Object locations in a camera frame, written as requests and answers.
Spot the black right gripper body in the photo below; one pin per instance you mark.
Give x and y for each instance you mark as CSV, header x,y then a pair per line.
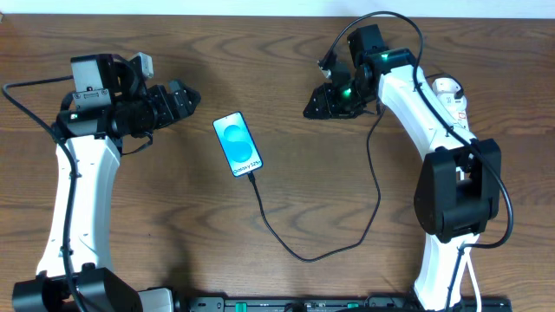
x,y
336,95

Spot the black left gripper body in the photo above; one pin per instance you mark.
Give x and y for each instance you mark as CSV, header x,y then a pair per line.
x,y
164,105

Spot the blue Galaxy smartphone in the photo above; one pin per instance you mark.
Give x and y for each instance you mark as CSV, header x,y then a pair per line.
x,y
237,144

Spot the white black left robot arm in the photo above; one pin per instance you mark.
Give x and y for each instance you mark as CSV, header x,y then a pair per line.
x,y
111,100

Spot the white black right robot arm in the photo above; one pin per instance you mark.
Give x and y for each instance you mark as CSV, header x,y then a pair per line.
x,y
459,188

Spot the white power strip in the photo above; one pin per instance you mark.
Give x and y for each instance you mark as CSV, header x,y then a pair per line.
x,y
452,106

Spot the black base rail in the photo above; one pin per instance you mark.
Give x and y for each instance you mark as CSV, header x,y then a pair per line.
x,y
385,302

